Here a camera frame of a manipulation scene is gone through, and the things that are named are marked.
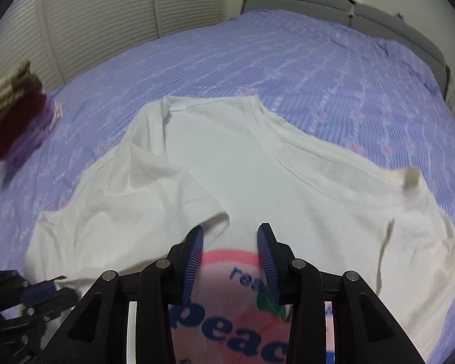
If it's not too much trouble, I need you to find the dark red folded garment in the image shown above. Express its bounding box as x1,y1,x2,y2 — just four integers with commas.
0,91,48,167

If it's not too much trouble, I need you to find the light purple folded garment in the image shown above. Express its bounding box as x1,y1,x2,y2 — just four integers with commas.
8,96,63,167

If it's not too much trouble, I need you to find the purple patterned bed sheet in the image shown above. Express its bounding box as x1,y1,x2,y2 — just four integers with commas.
0,9,455,364

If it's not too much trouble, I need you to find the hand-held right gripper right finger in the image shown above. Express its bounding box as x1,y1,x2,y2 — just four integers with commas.
257,223,427,364

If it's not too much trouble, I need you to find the white printed t-shirt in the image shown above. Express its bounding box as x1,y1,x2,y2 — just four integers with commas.
25,95,455,364

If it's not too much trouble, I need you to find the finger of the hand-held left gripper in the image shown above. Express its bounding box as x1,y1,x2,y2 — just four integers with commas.
0,270,58,305
2,287,80,330

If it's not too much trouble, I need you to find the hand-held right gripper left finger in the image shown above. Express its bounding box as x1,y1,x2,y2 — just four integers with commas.
41,225,204,364

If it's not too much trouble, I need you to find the white louvred wardrobe door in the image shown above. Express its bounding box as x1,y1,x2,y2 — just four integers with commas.
40,0,160,89
0,0,57,95
153,0,225,40

